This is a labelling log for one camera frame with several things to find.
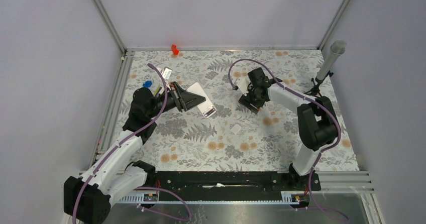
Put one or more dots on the white remote control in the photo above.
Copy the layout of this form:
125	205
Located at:
204	105

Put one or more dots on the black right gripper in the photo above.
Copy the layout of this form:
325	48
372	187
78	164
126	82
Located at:
245	102

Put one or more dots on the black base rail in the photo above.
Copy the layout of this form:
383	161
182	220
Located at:
228	186

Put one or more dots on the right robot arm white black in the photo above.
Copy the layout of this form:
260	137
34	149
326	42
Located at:
318	126

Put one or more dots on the red plastic bracket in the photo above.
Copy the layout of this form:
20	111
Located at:
174	50

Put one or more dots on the grey microphone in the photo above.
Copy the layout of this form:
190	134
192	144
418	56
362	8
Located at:
337	48

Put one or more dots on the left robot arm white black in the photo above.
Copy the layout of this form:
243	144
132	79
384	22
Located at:
90	197

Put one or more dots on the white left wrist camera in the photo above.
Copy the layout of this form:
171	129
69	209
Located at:
166	73

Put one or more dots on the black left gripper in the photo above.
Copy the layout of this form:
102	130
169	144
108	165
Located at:
179	95

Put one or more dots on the blue toy piece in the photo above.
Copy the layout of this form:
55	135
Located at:
147	84

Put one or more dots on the white battery cover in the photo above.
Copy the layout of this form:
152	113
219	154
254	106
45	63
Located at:
236	128

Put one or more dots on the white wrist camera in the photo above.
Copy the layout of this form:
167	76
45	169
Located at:
166	73
242	84

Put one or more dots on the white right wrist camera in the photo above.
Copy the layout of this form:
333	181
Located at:
242	84

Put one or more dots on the black silver AAA battery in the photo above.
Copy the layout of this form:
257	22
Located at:
209	111

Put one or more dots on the white and green toy block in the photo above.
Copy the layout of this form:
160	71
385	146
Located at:
158	91

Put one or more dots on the black microphone tripod stand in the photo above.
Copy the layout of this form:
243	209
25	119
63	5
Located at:
315	90

